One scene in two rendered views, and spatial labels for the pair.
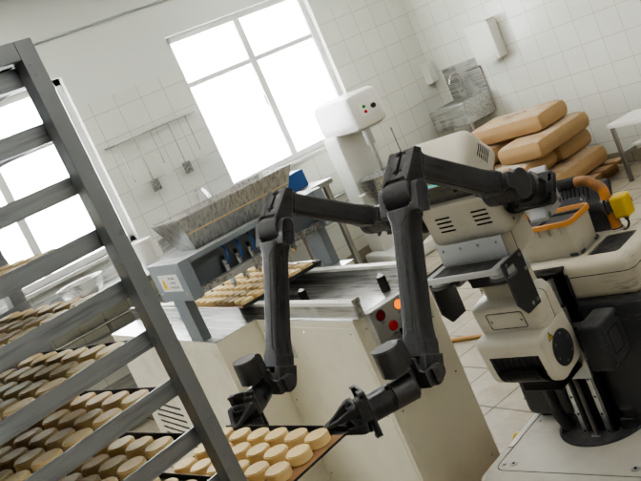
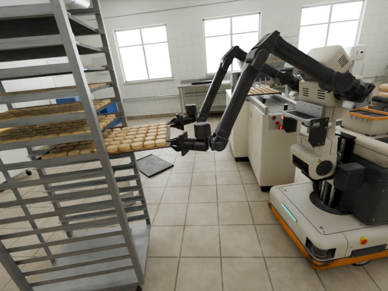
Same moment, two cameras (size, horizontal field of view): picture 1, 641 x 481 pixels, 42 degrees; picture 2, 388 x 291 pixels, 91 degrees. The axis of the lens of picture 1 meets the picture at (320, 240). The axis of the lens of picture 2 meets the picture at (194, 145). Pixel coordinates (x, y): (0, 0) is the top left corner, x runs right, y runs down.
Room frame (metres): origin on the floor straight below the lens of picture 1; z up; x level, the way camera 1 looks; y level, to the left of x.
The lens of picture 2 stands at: (0.97, -0.48, 1.28)
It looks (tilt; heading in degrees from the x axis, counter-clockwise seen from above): 22 degrees down; 38
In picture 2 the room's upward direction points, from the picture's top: 6 degrees counter-clockwise
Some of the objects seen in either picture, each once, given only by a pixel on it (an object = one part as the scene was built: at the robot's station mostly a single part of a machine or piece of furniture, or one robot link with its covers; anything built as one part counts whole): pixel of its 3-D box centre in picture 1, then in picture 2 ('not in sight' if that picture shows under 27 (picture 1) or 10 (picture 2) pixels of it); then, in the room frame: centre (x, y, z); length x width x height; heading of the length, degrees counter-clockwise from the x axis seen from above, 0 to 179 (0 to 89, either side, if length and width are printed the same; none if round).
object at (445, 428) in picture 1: (374, 390); (269, 140); (3.03, 0.04, 0.45); 0.70 x 0.34 x 0.90; 30
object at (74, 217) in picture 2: not in sight; (103, 213); (1.44, 0.80, 0.33); 0.64 x 0.03 x 0.03; 132
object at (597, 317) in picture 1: (560, 354); (323, 170); (2.27, -0.49, 0.61); 0.28 x 0.27 x 0.25; 42
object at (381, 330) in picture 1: (400, 315); (282, 121); (2.72, -0.14, 0.77); 0.24 x 0.04 x 0.14; 120
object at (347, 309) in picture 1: (225, 308); (246, 94); (3.49, 0.48, 0.87); 2.01 x 0.03 x 0.07; 30
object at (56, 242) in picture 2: not in sight; (68, 238); (1.15, 0.54, 0.51); 0.64 x 0.03 x 0.03; 132
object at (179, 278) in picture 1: (252, 262); (260, 84); (3.47, 0.30, 1.01); 0.72 x 0.33 x 0.34; 120
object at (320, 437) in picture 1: (318, 438); (160, 142); (1.55, 0.16, 0.96); 0.05 x 0.05 x 0.02
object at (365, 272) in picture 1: (279, 277); (269, 92); (3.64, 0.23, 0.87); 2.01 x 0.03 x 0.07; 30
